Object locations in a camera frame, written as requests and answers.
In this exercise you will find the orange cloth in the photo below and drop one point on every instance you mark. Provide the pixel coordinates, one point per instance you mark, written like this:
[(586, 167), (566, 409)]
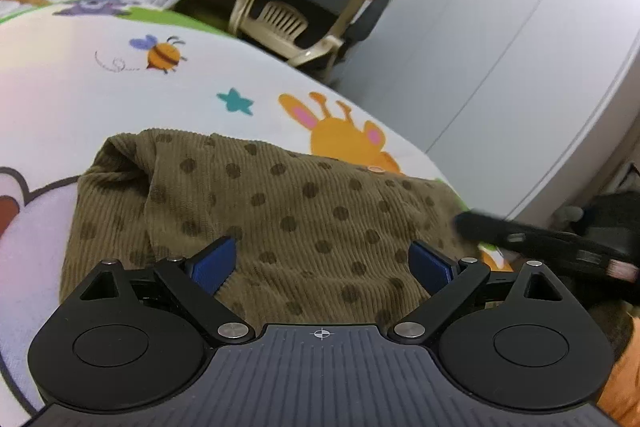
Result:
[(625, 382)]

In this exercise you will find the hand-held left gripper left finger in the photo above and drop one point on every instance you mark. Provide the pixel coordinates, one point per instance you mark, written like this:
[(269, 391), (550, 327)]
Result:
[(215, 266)]

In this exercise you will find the white wardrobe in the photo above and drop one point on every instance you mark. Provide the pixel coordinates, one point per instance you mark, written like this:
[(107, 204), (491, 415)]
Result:
[(500, 32)]

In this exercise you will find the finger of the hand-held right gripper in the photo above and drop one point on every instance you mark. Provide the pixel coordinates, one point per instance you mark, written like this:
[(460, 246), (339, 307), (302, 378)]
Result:
[(500, 233)]

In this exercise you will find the cartoon animal printed bed sheet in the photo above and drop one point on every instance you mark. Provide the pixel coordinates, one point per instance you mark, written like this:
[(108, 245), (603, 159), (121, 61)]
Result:
[(60, 107)]

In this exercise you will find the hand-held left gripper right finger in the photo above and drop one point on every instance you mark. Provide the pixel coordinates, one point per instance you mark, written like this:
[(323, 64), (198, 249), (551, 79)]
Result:
[(429, 265)]

